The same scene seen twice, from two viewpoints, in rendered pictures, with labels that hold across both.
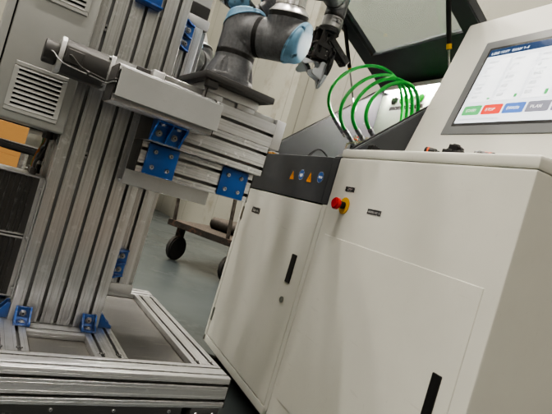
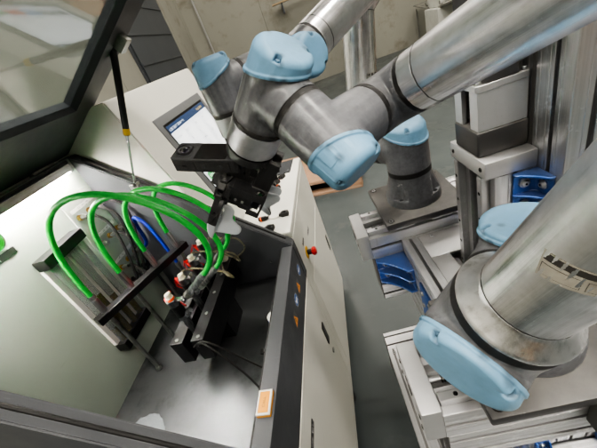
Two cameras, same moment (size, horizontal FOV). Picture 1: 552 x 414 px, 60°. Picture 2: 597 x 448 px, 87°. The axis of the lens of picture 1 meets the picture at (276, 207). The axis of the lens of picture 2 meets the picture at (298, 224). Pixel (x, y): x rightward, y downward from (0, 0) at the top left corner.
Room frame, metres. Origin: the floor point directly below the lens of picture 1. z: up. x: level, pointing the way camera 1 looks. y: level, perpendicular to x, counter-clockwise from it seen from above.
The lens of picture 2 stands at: (2.24, 0.48, 1.55)
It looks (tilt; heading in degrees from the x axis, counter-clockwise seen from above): 31 degrees down; 221
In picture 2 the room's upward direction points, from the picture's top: 22 degrees counter-clockwise
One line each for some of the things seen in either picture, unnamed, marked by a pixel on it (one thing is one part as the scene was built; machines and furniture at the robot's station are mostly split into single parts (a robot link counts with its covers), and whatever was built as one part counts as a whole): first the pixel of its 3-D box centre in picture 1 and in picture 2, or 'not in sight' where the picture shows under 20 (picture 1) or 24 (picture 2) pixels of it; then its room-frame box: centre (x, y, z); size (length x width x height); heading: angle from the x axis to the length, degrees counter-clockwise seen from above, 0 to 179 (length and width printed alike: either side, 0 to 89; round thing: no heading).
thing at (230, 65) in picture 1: (230, 71); (410, 180); (1.43, 0.24, 1.09); 0.15 x 0.15 x 0.10
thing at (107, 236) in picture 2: not in sight; (110, 234); (1.88, -0.58, 1.20); 0.13 x 0.03 x 0.31; 26
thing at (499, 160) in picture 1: (446, 168); (274, 196); (1.28, -0.41, 0.96); 0.70 x 0.22 x 0.03; 26
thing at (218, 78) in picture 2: (338, 3); (220, 85); (1.73, -0.01, 1.50); 0.09 x 0.08 x 0.11; 160
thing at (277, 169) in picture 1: (291, 176); (287, 337); (1.87, -0.02, 0.87); 0.62 x 0.04 x 0.16; 26
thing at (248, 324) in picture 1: (255, 279); (333, 413); (1.87, -0.01, 0.44); 0.65 x 0.02 x 0.68; 26
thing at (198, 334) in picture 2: not in sight; (216, 310); (1.87, -0.29, 0.91); 0.34 x 0.10 x 0.15; 26
